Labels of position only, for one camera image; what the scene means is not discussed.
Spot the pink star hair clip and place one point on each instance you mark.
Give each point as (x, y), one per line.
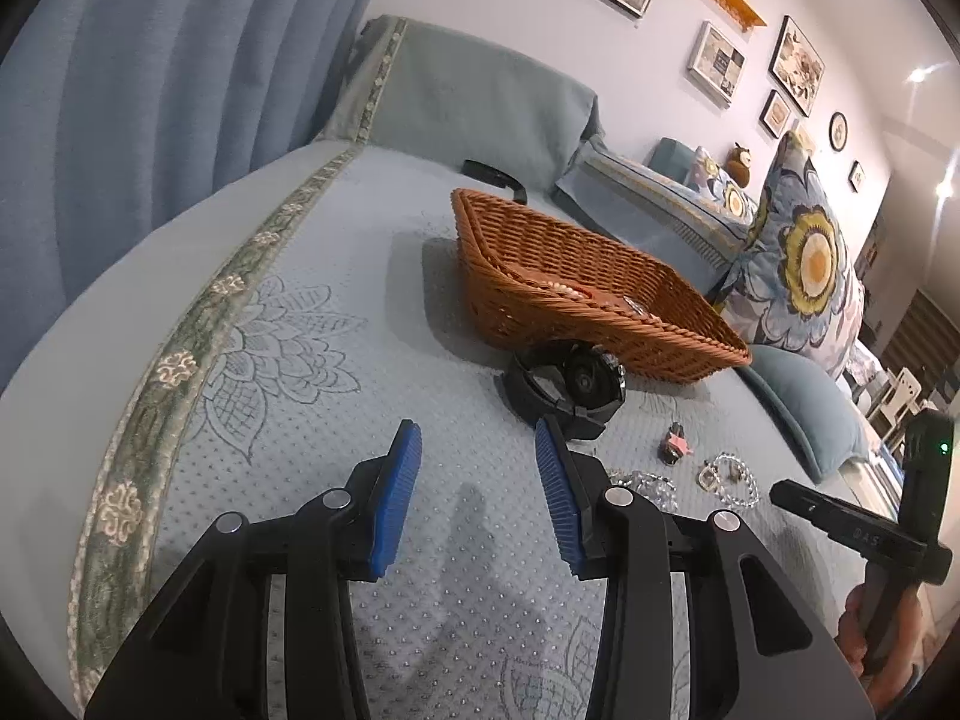
(674, 445)

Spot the teal plain cushion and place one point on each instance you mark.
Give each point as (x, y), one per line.
(814, 416)

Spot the floral yellow flower pillow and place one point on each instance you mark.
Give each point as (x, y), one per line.
(793, 285)

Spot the round wall clock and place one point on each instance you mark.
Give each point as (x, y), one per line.
(838, 131)

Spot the tiny square frame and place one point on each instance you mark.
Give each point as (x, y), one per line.
(856, 176)

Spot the brown wicker basket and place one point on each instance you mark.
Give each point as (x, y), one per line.
(531, 278)

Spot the blue curtain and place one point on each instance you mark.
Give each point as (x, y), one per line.
(119, 115)

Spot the floral framed picture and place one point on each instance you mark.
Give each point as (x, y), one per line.
(797, 66)

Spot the white framed picture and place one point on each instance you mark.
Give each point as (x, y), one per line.
(715, 65)

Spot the black wrist watch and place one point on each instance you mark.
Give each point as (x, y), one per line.
(579, 384)

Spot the silver metal hair clip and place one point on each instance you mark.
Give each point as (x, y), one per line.
(636, 307)

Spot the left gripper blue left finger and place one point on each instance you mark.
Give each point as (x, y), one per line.
(200, 648)

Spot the striped blue pillow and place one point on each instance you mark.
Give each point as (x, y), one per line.
(648, 207)

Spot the person's right hand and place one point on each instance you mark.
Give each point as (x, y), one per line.
(886, 685)

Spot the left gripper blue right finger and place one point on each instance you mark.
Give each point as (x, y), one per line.
(757, 650)

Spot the small floral pillow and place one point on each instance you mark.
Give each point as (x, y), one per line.
(707, 178)

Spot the teal headboard cover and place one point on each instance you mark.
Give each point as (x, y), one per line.
(448, 97)

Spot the brown plush toy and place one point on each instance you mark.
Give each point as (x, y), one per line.
(739, 165)

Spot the small dark framed picture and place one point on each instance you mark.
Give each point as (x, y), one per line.
(776, 114)

